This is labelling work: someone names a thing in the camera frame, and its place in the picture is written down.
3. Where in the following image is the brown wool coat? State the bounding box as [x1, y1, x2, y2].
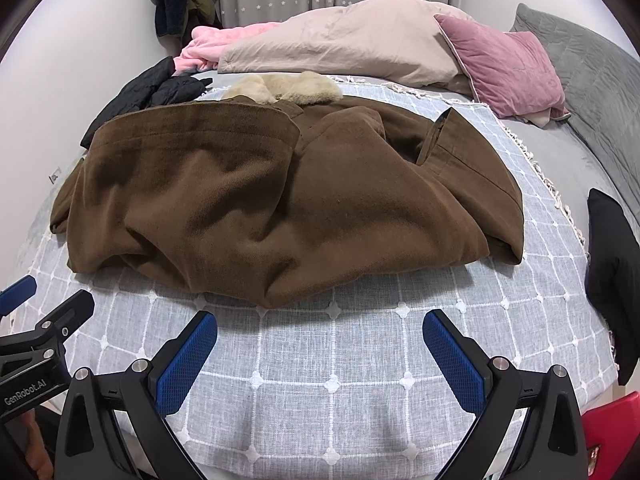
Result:
[50, 96, 524, 308]

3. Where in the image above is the person left hand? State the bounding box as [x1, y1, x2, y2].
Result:
[20, 410, 53, 480]

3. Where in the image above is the red plastic chair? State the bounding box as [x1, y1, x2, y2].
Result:
[582, 391, 640, 480]

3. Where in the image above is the grey checked bed blanket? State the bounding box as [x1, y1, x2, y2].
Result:
[1, 78, 617, 479]

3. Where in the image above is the black folded garment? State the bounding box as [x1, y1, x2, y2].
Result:
[586, 188, 639, 386]

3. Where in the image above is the black quilted jacket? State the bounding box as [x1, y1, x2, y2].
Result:
[80, 56, 213, 150]

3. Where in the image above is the pink fleece blanket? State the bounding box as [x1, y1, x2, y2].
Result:
[174, 22, 280, 76]

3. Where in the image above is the grey quilted headboard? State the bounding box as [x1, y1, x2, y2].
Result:
[512, 3, 639, 217]

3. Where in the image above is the pink velvet pillow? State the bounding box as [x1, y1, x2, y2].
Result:
[435, 14, 570, 128]

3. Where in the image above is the beige duvet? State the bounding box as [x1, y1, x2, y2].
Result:
[218, 0, 471, 96]

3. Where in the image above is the white wall socket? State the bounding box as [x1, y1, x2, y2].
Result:
[49, 167, 61, 184]

